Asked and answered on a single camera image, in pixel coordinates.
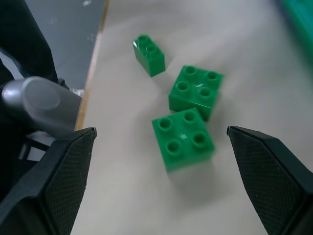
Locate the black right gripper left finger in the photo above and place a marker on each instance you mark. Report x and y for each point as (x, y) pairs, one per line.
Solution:
(61, 176)

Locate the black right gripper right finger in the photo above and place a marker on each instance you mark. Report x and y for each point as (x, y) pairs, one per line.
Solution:
(266, 176)

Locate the green four-stud square block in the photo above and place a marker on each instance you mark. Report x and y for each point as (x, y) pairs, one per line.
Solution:
(183, 140)
(195, 92)

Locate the green two-stud narrow block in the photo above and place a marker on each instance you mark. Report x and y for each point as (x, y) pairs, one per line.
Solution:
(149, 56)

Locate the green plastic bin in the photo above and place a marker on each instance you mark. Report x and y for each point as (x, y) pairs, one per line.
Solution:
(301, 23)

